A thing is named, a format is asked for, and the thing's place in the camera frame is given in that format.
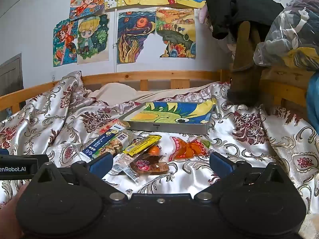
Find grey wall panel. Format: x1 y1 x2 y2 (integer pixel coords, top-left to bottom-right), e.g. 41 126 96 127
0 53 24 96

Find rice cracker pack red print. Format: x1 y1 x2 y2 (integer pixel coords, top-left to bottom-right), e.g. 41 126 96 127
97 119 130 135

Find wooden bed frame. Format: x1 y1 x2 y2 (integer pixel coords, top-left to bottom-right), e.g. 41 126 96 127
0 67 316 115

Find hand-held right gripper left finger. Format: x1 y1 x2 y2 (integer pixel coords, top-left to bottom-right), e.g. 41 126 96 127
32 152 130 203

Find swirly seaweed drawing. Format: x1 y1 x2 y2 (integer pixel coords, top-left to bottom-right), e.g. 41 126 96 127
117 9 158 65

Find blue green nut snack pack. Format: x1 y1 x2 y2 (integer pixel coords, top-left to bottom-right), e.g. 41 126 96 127
82 126 137 160

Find yellow snack bar packet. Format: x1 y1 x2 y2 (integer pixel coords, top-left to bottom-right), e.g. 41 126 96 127
123 134 162 155

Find orange-haired girl drawing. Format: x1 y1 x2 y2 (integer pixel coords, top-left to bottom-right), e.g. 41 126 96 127
69 0 105 20

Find white snack packet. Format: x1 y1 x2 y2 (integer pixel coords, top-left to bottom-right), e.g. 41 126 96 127
108 153 140 185

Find grey metal tray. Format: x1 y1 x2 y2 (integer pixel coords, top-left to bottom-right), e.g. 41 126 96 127
122 101 217 135

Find orange clear snack packet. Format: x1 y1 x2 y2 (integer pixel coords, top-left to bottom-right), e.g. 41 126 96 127
169 136 211 161

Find island landscape drawing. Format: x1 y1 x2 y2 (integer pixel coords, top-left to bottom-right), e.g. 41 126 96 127
156 7 196 59

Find black coat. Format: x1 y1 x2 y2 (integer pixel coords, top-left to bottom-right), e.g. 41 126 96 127
203 0 286 40

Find person's left hand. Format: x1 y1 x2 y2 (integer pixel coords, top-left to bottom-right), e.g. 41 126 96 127
0 185 28 239

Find swimming girl blue drawing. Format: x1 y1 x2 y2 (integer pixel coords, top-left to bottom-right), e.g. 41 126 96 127
53 19 79 68

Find blonde child drawing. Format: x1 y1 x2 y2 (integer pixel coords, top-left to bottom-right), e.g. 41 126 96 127
77 12 110 65

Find pink cloth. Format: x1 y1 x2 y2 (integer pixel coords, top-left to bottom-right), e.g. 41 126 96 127
198 5 209 26

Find clear plastic bag of clothes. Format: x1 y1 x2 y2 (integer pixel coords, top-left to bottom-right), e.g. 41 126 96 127
253 0 319 72

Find blue cloth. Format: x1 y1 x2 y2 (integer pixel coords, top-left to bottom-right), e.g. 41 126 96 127
306 73 319 130

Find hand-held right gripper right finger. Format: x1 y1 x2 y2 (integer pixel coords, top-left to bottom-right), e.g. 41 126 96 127
194 152 289 203

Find colourful drawing tray liner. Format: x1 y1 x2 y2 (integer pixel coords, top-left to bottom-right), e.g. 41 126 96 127
130 98 217 125

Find white wall pipe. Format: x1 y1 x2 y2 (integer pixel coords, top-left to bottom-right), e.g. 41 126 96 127
113 7 118 73

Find red label clear snack packet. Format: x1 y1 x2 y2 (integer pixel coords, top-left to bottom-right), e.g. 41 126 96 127
130 154 163 173

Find floral satin quilt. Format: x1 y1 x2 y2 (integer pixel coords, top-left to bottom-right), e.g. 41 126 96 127
0 71 319 239

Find cream pillow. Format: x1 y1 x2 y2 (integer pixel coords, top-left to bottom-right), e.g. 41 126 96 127
88 82 221 103

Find brown trousers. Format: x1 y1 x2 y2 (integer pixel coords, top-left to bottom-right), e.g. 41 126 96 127
226 20 268 105

